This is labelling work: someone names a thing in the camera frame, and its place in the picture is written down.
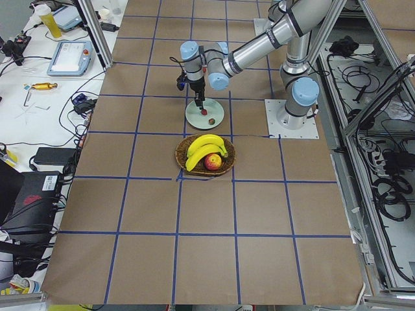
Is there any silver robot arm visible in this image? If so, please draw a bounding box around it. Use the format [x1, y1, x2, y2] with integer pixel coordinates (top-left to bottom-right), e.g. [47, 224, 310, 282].
[176, 1, 345, 120]

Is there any red yellow apple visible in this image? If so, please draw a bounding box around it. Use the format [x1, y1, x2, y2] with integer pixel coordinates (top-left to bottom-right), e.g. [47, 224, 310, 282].
[204, 154, 222, 171]

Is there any aluminium frame post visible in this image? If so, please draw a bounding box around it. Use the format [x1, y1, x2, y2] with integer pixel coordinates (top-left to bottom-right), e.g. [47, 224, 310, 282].
[76, 0, 113, 69]

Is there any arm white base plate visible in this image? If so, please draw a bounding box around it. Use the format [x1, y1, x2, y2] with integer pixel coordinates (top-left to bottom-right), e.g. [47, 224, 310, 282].
[265, 99, 319, 139]
[254, 18, 275, 36]

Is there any yellow bottle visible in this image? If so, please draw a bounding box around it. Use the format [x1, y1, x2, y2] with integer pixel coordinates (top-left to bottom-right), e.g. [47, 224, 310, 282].
[34, 4, 62, 38]

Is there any brown wicker basket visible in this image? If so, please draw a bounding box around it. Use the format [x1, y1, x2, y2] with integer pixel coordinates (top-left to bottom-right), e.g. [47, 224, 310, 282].
[175, 135, 236, 176]

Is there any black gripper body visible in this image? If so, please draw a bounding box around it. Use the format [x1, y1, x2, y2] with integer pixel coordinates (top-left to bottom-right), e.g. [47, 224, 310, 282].
[189, 79, 206, 100]

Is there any yellow banana bunch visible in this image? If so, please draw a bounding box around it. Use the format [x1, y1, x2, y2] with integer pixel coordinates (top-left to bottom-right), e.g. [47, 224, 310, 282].
[185, 134, 228, 172]

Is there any black power adapter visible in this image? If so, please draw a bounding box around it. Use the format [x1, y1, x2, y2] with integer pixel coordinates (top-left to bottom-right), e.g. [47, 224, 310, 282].
[33, 147, 75, 166]

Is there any grey teach pendant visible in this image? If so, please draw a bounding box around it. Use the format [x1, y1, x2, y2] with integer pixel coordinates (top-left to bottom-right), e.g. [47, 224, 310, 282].
[53, 6, 82, 32]
[47, 41, 93, 76]

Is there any black computer case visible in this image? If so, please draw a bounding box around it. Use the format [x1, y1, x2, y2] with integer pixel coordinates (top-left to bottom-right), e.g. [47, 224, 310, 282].
[1, 161, 62, 235]

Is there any gold wrapped tool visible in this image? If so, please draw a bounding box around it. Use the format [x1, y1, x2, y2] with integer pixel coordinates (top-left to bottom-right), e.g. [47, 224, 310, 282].
[30, 82, 58, 91]

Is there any pale green round plate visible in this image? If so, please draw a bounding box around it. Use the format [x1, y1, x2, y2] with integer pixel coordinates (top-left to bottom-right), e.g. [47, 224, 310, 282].
[185, 98, 224, 130]

